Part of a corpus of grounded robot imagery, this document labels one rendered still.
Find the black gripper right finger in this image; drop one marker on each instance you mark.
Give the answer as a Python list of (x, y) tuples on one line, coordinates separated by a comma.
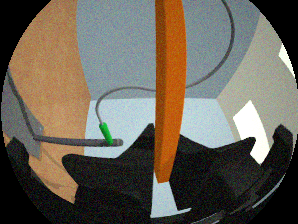
[(194, 164)]

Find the orange handle with grey ring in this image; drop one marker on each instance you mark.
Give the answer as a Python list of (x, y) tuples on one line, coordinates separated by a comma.
[(170, 84)]

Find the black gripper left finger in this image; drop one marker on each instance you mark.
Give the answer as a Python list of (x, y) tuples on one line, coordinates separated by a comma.
[(132, 171)]

